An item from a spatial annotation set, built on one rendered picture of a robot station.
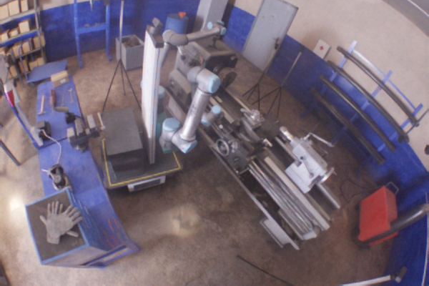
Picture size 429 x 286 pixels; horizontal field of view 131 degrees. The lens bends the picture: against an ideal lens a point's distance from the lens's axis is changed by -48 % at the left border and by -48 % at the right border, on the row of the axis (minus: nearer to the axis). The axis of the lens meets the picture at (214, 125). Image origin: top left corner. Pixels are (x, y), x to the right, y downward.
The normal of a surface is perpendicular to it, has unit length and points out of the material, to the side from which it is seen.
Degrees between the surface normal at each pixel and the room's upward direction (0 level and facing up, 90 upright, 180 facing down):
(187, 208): 0
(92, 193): 0
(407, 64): 90
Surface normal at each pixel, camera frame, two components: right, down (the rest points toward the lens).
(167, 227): 0.27, -0.66
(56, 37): 0.60, 0.69
